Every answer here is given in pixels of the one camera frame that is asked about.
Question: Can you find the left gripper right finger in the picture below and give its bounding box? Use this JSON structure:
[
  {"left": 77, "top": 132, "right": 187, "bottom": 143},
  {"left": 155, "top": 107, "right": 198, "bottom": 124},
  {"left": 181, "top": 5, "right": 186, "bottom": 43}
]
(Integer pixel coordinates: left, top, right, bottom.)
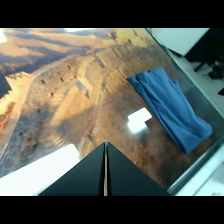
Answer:
[{"left": 106, "top": 142, "right": 172, "bottom": 197}]

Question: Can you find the silver frame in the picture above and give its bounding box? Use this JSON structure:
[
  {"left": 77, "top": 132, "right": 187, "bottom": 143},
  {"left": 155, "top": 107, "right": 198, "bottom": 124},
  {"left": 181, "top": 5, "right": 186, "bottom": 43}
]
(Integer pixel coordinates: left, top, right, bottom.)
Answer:
[{"left": 166, "top": 134, "right": 224, "bottom": 197}]

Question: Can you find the blue shirt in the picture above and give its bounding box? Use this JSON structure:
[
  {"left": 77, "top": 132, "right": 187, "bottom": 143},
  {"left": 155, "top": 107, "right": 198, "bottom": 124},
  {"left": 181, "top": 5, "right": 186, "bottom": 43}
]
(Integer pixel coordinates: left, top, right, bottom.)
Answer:
[{"left": 127, "top": 67, "right": 214, "bottom": 155}]

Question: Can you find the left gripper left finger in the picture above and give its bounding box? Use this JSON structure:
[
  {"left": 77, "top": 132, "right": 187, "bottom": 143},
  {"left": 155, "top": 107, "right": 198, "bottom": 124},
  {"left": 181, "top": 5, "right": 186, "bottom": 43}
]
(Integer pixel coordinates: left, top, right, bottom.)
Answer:
[{"left": 38, "top": 142, "right": 106, "bottom": 197}]

